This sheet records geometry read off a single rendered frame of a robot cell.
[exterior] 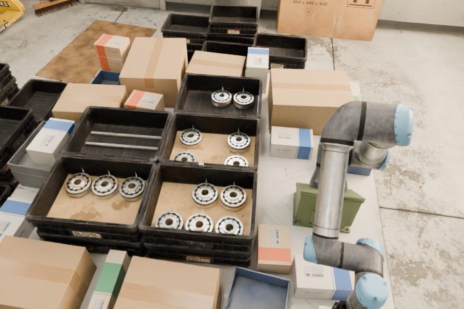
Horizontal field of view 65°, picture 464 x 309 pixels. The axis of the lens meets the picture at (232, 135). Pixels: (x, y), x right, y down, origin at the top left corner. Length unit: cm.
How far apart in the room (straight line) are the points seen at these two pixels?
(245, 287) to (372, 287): 53
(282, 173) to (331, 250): 70
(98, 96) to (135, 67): 25
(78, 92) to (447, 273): 227
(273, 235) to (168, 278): 43
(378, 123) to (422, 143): 213
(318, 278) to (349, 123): 59
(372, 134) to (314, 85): 88
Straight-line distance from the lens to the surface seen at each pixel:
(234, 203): 142
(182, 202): 146
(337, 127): 107
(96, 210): 152
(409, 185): 285
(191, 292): 127
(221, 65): 207
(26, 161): 184
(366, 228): 165
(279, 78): 193
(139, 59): 209
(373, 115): 107
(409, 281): 244
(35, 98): 291
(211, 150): 163
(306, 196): 141
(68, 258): 141
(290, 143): 174
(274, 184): 168
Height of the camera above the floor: 204
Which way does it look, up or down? 45 degrees down
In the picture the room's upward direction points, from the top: 1 degrees clockwise
